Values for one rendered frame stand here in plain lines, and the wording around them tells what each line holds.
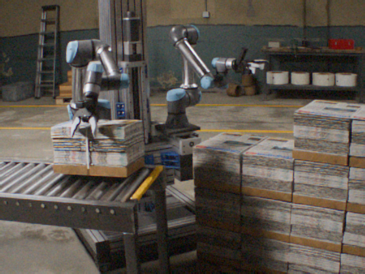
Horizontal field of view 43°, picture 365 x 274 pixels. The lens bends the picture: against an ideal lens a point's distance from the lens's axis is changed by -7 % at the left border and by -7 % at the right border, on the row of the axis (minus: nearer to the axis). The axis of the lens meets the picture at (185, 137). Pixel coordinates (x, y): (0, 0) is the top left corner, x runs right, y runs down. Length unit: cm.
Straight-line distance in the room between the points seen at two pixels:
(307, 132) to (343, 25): 686
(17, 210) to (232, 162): 112
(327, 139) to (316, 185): 24
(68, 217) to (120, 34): 140
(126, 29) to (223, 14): 618
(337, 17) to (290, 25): 89
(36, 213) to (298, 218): 128
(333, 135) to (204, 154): 73
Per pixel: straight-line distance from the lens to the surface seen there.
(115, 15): 309
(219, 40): 915
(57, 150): 231
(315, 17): 899
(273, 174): 248
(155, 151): 307
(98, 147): 222
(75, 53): 266
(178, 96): 307
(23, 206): 218
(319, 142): 234
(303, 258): 259
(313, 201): 244
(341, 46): 854
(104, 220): 203
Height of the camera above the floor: 155
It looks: 15 degrees down
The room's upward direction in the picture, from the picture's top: 2 degrees counter-clockwise
